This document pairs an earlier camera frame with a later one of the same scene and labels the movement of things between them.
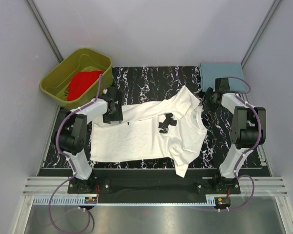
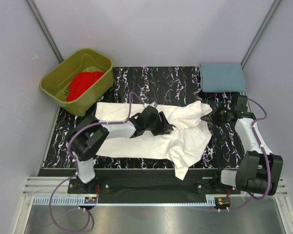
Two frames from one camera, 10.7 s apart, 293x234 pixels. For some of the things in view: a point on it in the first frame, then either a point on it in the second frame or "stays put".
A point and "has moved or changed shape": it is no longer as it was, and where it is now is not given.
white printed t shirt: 173,128 has moved or changed shape
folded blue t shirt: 210,71 stays put
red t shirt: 80,82 stays put
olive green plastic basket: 75,81 stays put
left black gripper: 117,117 → 165,126
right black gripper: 204,101 → 210,117
